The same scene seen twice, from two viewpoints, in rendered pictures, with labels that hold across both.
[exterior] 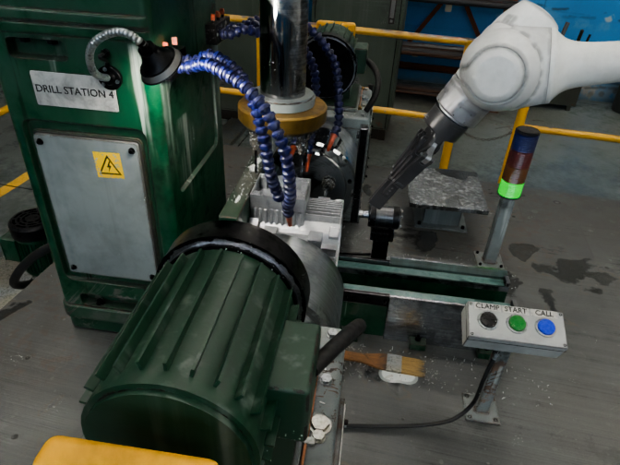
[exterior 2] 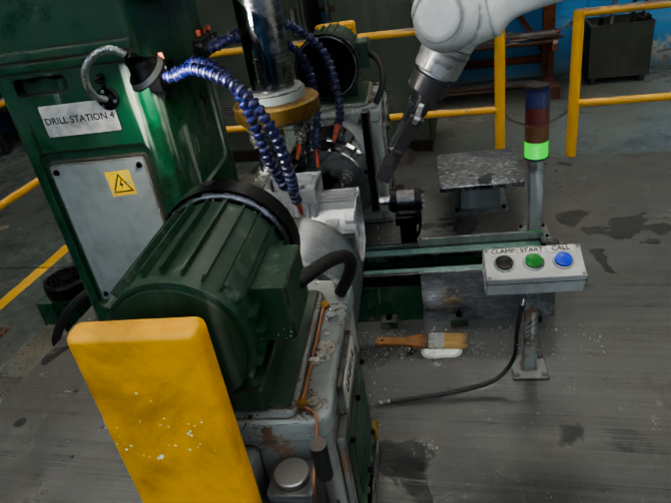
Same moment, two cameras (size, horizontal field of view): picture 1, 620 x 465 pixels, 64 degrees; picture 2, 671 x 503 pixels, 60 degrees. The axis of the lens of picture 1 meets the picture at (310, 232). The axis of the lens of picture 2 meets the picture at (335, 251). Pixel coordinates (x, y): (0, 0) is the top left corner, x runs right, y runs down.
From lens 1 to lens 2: 25 cm
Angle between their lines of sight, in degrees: 6
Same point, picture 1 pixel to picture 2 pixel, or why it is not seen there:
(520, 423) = (571, 374)
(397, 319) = (432, 296)
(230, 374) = (215, 274)
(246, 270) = (231, 212)
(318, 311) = (330, 274)
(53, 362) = not seen: hidden behind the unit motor
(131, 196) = (146, 210)
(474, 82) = (420, 27)
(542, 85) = (484, 18)
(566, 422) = (621, 365)
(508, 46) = not seen: outside the picture
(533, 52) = not seen: outside the picture
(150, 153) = (156, 164)
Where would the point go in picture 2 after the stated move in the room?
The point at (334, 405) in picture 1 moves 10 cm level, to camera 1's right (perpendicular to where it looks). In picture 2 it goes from (337, 333) to (412, 325)
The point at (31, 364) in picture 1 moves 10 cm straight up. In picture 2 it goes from (80, 396) to (63, 362)
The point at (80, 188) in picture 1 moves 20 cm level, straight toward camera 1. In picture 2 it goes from (99, 212) to (114, 249)
